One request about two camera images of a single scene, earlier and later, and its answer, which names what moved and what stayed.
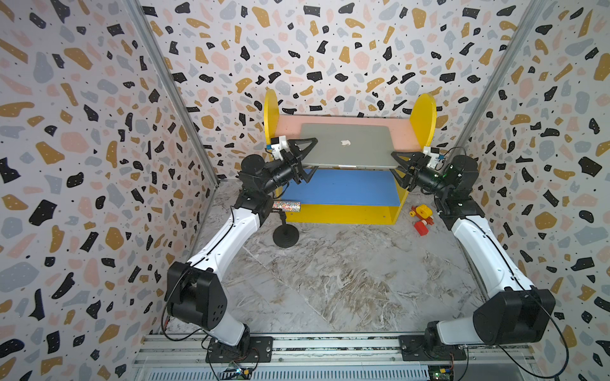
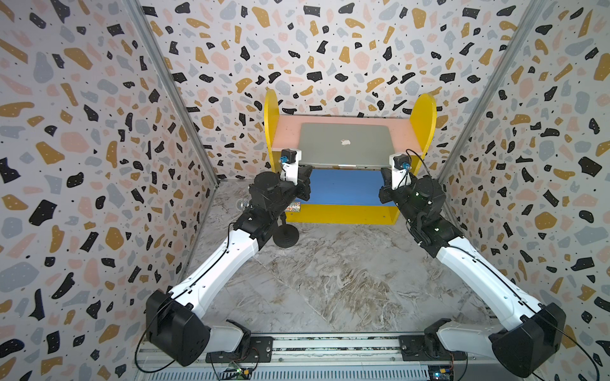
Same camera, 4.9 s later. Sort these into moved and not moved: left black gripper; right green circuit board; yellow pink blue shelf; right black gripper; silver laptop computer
Moved: right black gripper; left black gripper
Not moved: right green circuit board; yellow pink blue shelf; silver laptop computer
